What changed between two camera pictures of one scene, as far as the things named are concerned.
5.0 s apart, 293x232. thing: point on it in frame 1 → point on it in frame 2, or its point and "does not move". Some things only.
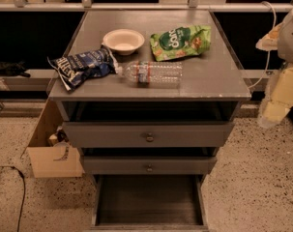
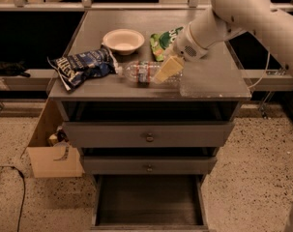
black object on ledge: x=10 y=69 does not move
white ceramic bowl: x=124 y=41 does not move
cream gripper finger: x=283 y=93 → x=185 y=47
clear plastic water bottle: x=153 y=74 does not move
